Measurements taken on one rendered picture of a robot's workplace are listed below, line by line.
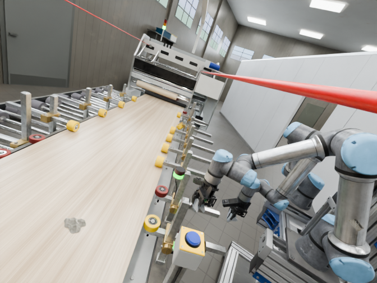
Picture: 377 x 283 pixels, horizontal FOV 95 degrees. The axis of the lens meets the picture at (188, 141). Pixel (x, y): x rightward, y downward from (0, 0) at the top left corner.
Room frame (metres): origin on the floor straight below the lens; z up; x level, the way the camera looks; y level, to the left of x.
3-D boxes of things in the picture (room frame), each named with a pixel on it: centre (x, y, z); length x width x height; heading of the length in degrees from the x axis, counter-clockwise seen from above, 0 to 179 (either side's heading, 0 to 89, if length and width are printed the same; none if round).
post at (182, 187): (0.86, -0.06, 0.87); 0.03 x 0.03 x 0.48; 5
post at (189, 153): (1.11, -0.04, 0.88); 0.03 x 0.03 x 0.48; 5
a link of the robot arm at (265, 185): (0.98, -0.54, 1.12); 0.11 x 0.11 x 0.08; 39
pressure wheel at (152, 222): (0.64, 0.02, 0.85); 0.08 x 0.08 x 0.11
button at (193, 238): (0.35, -0.11, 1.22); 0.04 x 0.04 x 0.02
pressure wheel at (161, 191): (0.89, 0.05, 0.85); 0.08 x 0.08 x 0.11
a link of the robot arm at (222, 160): (0.69, -0.17, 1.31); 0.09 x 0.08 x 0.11; 74
